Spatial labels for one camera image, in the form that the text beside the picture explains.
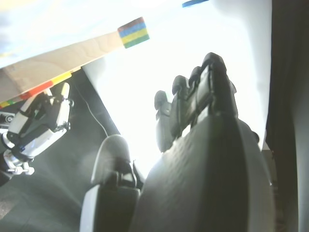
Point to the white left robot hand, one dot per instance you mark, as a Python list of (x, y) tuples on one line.
[(205, 169)]

